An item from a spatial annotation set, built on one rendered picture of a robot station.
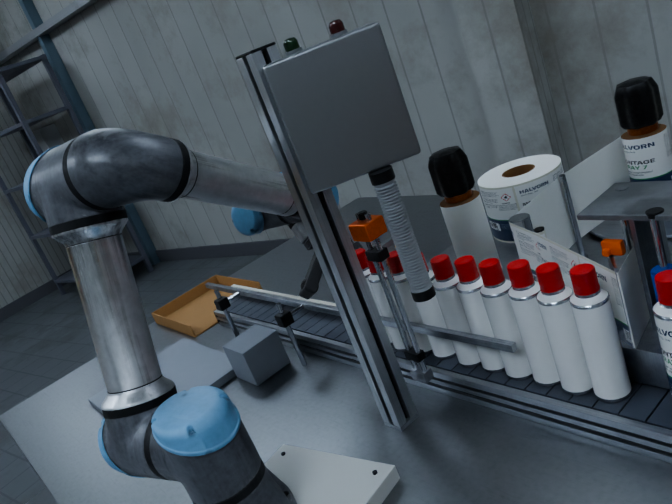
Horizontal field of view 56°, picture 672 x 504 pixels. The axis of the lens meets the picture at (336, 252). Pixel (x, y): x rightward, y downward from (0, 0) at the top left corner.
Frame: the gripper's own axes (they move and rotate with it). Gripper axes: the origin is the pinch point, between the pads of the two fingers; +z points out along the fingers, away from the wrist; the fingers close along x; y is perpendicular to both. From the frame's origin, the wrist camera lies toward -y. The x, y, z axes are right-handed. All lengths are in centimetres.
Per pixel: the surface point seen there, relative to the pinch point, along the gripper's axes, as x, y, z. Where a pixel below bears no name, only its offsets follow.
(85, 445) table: 49, -53, -16
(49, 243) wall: 576, 69, -278
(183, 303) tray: 91, -2, -42
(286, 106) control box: -46, -17, -29
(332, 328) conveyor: 15.7, -0.4, -2.7
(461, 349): -22.2, -2.1, 14.7
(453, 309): -27.0, -1.7, 8.2
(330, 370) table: 13.3, -8.2, 4.5
